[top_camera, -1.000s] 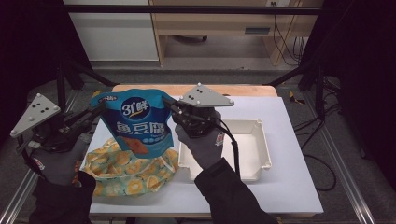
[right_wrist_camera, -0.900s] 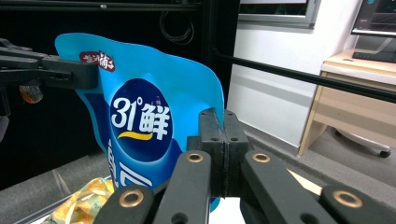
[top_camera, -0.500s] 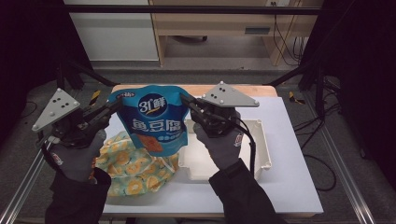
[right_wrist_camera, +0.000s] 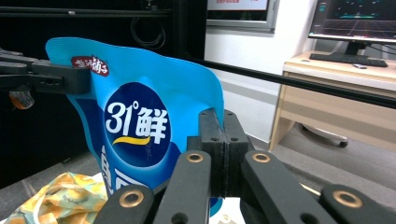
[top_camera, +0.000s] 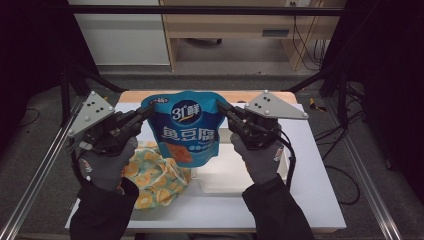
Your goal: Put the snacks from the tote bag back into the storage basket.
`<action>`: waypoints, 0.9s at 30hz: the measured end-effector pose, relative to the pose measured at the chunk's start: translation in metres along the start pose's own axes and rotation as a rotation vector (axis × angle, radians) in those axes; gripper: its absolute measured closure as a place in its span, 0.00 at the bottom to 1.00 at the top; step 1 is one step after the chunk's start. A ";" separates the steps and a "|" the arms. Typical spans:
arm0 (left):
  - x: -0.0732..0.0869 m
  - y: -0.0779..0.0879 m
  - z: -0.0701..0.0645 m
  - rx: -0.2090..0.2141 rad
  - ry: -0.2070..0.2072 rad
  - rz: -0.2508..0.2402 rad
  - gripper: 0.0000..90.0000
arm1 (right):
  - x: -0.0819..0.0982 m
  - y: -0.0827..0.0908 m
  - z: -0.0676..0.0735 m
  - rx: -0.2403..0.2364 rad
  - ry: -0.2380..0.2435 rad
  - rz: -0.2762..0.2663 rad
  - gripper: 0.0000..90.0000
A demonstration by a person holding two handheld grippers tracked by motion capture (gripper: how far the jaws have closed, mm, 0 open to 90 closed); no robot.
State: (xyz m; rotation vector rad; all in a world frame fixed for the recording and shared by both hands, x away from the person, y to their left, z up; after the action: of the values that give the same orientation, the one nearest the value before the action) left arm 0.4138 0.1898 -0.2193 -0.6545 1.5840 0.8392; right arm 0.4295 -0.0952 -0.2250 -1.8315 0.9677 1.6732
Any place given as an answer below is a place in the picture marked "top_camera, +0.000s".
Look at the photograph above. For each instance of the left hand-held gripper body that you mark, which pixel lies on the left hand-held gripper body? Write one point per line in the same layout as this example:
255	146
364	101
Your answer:
91	113

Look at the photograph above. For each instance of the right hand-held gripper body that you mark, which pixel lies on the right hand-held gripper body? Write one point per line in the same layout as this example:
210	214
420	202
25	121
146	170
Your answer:
270	106

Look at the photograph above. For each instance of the blue snack pouch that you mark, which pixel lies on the blue snack pouch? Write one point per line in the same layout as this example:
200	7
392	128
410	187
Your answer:
186	130

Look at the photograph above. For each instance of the white plastic tray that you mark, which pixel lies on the white plastic tray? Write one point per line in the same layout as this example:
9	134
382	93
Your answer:
230	171

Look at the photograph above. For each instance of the teal cloth bag orange print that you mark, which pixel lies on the teal cloth bag orange print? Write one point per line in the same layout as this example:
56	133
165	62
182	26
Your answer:
156	181

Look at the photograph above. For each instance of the person's left hand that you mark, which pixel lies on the person's left hand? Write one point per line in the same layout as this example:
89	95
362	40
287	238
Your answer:
106	166

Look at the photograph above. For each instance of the person's right hand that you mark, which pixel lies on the person's right hand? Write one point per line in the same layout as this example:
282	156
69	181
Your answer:
261	163

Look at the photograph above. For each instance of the wooden table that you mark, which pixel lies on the wooden table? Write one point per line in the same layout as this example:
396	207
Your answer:
133	96

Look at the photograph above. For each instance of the yellow black tape piece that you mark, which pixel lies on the yellow black tape piece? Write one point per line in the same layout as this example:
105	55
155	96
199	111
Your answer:
106	98
315	105

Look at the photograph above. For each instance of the white cabinet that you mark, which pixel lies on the white cabinet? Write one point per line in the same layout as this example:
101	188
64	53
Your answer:
123	36

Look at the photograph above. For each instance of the wooden desk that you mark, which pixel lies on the wooden desk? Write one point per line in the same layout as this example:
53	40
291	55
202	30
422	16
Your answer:
230	25

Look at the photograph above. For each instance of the black curtain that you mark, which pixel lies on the black curtain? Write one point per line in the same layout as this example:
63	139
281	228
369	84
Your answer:
390	83
30	50

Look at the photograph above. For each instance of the white board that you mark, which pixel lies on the white board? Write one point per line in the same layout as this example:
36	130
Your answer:
320	186

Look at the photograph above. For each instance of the black diagonal frame strut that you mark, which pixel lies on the black diagonal frame strut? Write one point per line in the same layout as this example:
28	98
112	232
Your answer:
100	80
313	78

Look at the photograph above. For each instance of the aluminium rail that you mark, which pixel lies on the aluminium rail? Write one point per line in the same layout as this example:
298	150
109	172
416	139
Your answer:
40	173
366	176

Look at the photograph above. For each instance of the black horizontal frame bar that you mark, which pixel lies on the black horizontal frame bar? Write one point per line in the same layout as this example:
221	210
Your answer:
200	10

